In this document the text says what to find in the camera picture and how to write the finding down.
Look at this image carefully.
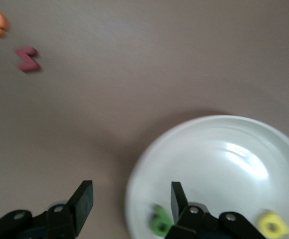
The beige brown plate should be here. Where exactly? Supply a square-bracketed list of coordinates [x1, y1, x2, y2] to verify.
[126, 115, 289, 239]

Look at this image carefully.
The green foam letter b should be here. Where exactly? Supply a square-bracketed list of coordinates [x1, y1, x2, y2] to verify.
[148, 204, 176, 237]

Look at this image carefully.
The brown paper table cover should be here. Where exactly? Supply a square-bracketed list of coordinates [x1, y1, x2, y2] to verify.
[0, 0, 289, 239]

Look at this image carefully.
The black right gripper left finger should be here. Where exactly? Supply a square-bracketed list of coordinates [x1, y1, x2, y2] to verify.
[0, 180, 94, 239]

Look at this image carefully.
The yellow foam letter d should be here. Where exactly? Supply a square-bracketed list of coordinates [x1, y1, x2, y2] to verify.
[257, 210, 289, 237]

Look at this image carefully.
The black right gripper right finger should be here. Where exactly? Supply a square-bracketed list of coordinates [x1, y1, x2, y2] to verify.
[164, 181, 267, 239]

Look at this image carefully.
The dark red foam letter z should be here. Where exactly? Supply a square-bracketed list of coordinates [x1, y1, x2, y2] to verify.
[14, 46, 42, 73]

